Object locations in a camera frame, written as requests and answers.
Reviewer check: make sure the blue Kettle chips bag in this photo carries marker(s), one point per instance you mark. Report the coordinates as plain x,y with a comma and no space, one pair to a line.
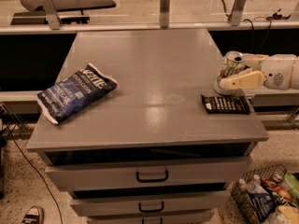
69,96

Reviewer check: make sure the bottom grey drawer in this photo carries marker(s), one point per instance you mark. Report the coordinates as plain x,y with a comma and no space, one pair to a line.
190,217

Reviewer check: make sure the black rxbar chocolate bar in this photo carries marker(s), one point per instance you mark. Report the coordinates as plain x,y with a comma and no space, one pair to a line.
225,104

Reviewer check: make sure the middle grey drawer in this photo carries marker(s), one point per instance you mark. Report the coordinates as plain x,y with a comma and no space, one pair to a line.
150,204

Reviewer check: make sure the top grey drawer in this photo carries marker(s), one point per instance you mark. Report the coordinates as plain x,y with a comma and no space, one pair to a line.
143,174

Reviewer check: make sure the grey drawer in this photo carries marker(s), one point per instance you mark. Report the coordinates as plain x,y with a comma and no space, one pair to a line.
190,217
150,204
143,174

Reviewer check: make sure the grey metal post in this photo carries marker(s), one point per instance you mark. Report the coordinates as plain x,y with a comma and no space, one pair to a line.
164,13
236,12
51,14

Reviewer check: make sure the middle grey metal post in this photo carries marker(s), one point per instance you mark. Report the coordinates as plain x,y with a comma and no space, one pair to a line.
164,13

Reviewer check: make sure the wire basket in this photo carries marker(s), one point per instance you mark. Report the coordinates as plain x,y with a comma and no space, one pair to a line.
241,195

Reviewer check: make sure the red snack packet in basket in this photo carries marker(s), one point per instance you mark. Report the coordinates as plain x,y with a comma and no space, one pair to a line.
277,188

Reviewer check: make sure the right grey metal post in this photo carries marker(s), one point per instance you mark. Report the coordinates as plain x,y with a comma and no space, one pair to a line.
236,12

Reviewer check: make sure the blue snack bag in basket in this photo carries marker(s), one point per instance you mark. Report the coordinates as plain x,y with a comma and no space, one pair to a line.
263,204

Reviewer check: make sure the clear plastic water bottle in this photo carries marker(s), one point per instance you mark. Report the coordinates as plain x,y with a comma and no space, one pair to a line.
254,186

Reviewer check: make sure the left grey metal post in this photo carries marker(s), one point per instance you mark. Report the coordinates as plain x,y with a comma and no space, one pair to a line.
51,14

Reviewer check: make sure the white green 7up can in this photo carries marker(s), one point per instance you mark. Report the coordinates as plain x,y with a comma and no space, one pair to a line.
233,62

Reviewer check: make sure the green packet in basket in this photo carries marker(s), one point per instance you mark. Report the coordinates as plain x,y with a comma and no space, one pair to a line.
291,184

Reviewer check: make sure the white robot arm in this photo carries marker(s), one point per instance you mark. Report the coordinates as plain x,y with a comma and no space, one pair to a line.
249,71

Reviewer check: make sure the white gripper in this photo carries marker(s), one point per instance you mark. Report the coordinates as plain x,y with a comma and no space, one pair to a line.
277,69

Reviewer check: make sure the black white sneaker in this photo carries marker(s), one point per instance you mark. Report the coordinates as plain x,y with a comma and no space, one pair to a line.
33,216

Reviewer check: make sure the grey drawer cabinet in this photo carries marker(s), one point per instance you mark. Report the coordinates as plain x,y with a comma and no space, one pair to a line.
154,114

